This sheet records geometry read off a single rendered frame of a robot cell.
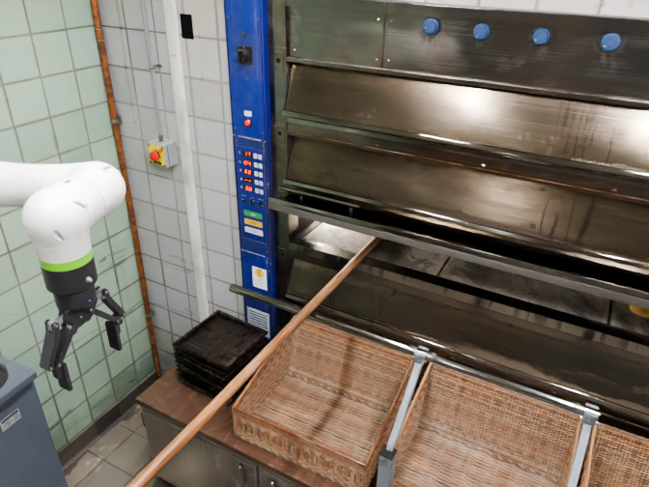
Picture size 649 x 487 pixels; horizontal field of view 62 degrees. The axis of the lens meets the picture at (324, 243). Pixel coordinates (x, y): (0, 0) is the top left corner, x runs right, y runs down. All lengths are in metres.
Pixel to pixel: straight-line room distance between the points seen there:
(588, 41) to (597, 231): 0.54
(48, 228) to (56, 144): 1.45
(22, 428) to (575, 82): 1.80
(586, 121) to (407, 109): 0.52
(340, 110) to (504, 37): 0.56
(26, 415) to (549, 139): 1.67
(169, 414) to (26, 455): 0.68
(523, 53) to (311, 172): 0.82
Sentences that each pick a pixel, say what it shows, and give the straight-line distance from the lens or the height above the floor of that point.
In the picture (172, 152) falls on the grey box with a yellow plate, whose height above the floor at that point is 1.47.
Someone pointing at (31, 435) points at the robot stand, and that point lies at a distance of 1.84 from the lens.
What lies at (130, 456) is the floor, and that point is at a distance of 3.04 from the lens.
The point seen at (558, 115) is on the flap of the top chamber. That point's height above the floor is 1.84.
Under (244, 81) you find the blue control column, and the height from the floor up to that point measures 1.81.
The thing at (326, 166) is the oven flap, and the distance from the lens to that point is 1.98.
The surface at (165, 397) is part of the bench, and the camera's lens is 2.43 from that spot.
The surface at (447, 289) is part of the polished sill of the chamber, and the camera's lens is 1.99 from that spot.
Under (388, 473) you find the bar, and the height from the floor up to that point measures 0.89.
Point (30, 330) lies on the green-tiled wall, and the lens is 2.62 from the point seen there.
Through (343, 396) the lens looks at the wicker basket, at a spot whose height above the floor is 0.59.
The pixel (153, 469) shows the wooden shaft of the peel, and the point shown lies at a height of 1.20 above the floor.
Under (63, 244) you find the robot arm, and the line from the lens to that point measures 1.05.
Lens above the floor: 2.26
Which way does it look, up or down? 29 degrees down
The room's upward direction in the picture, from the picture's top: 1 degrees clockwise
